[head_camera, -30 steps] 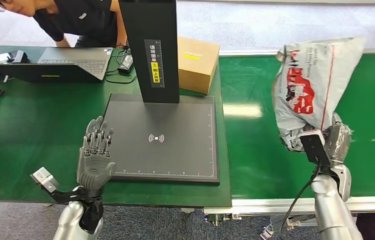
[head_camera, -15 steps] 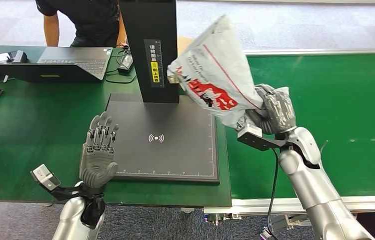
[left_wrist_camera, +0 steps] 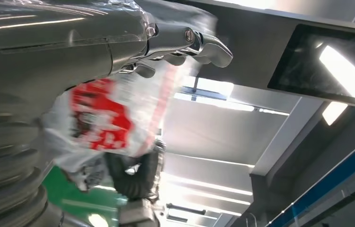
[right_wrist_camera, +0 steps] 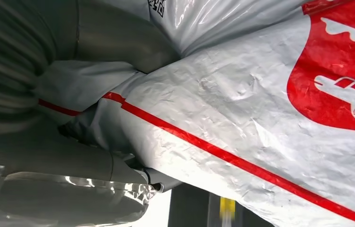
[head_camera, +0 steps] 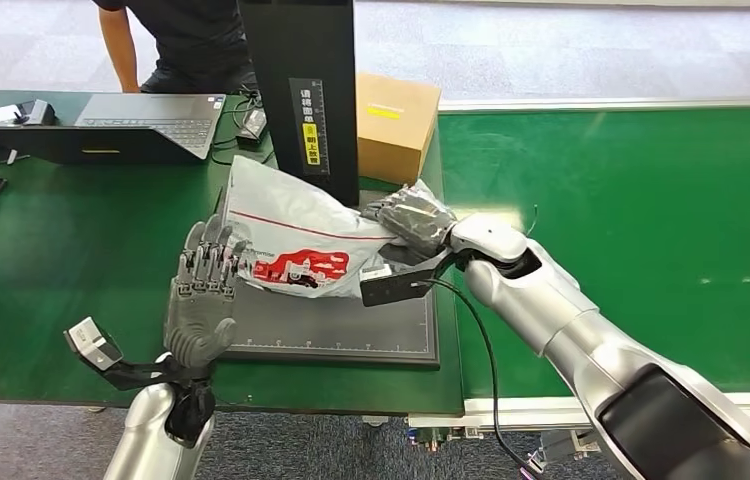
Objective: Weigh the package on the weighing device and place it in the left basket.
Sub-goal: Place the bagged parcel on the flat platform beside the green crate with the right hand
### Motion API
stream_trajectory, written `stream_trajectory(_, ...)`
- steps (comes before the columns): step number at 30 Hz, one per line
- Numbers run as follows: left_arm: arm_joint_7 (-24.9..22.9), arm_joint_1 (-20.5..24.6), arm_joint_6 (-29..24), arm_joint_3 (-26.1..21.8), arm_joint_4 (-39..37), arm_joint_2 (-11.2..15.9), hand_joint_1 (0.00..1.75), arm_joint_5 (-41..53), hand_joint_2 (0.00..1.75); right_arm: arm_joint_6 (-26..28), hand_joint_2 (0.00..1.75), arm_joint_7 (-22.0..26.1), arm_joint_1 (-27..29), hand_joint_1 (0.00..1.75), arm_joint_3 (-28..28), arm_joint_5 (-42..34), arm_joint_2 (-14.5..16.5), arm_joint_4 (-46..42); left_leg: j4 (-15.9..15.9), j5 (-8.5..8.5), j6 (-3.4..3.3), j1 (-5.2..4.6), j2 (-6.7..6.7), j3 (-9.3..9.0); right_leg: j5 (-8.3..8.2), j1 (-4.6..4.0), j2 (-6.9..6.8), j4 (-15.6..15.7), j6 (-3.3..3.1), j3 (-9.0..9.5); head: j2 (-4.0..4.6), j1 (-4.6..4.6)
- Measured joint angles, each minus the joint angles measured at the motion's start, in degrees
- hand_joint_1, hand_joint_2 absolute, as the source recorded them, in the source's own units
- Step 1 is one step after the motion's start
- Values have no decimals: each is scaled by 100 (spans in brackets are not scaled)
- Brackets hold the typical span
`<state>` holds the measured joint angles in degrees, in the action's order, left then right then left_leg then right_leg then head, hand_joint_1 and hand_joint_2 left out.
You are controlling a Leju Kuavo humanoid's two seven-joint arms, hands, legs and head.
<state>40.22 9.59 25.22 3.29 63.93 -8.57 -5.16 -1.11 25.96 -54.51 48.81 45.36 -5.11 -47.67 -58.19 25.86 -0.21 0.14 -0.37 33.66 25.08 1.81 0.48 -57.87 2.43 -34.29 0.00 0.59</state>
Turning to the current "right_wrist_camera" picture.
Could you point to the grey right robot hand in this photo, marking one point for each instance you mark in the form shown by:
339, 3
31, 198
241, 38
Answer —
45, 156

